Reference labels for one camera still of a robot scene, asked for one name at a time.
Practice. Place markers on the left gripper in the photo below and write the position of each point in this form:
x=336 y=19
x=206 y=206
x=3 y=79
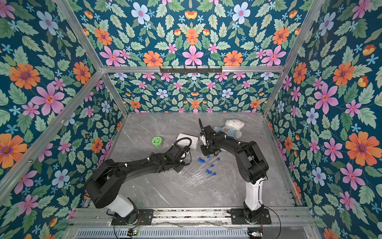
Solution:
x=182 y=166

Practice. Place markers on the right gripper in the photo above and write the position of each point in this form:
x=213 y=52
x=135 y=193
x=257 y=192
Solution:
x=204 y=137

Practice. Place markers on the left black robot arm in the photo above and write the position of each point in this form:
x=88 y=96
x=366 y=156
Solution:
x=105 y=182

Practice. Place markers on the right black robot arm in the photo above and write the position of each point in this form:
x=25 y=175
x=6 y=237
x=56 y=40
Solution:
x=252 y=167

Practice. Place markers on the test tube middle right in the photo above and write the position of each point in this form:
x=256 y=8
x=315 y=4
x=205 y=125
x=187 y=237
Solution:
x=210 y=164

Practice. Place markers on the test tube group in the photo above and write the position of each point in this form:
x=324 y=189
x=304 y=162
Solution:
x=198 y=176
x=201 y=178
x=204 y=179

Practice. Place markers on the white rectangular plastic box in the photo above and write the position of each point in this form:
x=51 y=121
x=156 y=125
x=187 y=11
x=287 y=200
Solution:
x=185 y=139

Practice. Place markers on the green lidded small jar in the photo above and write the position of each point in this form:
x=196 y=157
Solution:
x=157 y=142

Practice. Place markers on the white teddy bear blue shirt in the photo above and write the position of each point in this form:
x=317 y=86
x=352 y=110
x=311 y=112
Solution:
x=231 y=128

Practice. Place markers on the white ventilation grille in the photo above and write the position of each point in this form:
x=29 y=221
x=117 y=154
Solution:
x=163 y=233

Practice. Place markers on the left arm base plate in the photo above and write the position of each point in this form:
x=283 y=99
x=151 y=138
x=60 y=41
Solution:
x=132 y=217

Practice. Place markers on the black hook rail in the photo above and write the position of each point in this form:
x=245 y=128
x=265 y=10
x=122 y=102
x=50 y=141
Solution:
x=186 y=70

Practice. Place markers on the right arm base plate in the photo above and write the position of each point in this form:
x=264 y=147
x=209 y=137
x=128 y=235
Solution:
x=242 y=216

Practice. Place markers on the aluminium front rail frame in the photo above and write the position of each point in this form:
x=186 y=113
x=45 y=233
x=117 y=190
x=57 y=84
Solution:
x=197 y=216

